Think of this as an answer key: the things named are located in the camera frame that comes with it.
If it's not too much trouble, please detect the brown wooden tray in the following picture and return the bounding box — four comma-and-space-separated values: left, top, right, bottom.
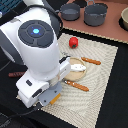
63, 1, 128, 43

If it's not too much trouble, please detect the small grey saucepan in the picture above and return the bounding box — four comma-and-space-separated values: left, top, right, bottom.
59, 3, 80, 21

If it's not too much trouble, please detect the yellow toy bread loaf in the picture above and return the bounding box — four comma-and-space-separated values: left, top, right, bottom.
50, 93, 60, 105

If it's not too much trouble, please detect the round beige plate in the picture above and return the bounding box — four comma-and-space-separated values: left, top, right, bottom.
65, 57, 86, 81

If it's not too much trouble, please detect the beige bowl on burner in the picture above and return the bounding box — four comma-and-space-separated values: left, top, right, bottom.
121, 7, 128, 30

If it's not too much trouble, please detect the fork with wooden handle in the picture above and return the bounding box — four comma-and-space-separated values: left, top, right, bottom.
63, 80, 89, 92

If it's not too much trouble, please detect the brown toy sausage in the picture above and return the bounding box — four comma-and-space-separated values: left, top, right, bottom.
8, 72, 25, 78

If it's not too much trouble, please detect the knife with wooden handle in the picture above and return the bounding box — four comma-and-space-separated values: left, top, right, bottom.
60, 50, 102, 66

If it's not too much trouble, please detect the red toy tomato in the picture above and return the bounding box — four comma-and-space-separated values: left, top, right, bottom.
69, 37, 78, 48

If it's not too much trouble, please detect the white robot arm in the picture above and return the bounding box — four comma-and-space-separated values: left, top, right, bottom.
0, 0, 71, 108

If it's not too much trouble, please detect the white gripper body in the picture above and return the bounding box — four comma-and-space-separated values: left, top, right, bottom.
16, 72, 62, 108

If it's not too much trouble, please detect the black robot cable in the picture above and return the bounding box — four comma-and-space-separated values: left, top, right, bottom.
0, 3, 64, 116

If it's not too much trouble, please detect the large grey pot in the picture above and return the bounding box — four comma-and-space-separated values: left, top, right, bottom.
84, 0, 107, 26

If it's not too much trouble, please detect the woven beige placemat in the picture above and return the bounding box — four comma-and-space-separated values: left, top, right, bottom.
15, 32, 119, 128

